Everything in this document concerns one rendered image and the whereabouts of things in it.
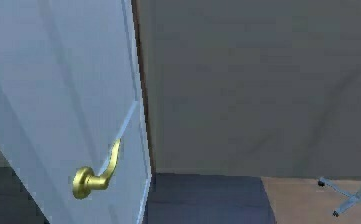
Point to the white room door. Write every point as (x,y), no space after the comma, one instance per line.
(48,83)

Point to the grey wheeled chair base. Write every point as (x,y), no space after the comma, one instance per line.
(351,199)

